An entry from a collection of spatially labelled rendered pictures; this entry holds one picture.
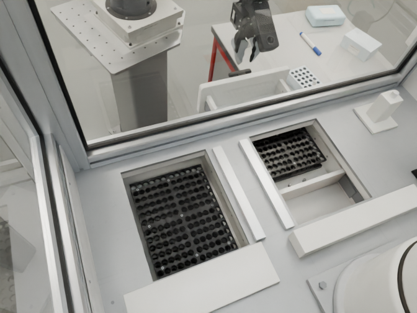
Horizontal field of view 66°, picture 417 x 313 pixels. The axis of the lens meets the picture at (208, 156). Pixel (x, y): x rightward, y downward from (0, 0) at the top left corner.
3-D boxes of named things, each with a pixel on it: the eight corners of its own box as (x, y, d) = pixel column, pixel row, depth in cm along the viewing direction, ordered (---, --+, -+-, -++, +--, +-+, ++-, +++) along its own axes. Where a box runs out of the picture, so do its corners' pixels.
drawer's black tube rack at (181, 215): (131, 196, 79) (129, 184, 74) (198, 176, 84) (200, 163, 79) (159, 286, 69) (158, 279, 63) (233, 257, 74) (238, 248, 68)
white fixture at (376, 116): (352, 109, 88) (371, 82, 80) (376, 102, 90) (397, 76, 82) (372, 135, 84) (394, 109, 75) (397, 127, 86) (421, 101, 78)
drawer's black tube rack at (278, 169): (226, 126, 94) (230, 112, 89) (278, 112, 99) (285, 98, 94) (261, 190, 84) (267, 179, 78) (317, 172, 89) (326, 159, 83)
